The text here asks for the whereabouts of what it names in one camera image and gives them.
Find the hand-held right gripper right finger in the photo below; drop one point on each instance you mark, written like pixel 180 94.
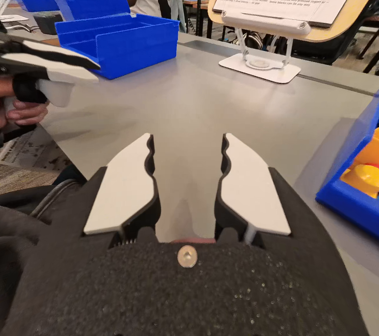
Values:
pixel 254 193

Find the black white striped bag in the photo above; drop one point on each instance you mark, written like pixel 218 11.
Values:
pixel 251 39

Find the printed paper sheet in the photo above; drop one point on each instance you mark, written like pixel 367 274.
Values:
pixel 26 149

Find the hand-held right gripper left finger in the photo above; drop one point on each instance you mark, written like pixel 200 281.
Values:
pixel 121 193

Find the white stand with wooden board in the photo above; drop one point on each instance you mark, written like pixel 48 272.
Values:
pixel 260 68

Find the wooden work table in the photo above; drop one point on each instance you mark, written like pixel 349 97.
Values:
pixel 195 2

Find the pile of colourful toy blocks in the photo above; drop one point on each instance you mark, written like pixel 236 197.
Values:
pixel 364 176

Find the black box device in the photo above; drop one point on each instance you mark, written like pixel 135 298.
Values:
pixel 47 23

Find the black office chair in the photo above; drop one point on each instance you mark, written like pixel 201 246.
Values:
pixel 319 51

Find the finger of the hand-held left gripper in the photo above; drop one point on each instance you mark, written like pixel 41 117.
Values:
pixel 59 53
pixel 68 75

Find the person's left hand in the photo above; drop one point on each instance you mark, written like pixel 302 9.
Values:
pixel 26 112

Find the grey desk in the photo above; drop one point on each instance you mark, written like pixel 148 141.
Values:
pixel 192 99

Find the person's right hand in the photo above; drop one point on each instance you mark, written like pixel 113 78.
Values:
pixel 194 241

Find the blue plastic storage bin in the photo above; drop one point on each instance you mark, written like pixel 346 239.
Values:
pixel 340 202
pixel 133 54
pixel 38 1
pixel 88 7

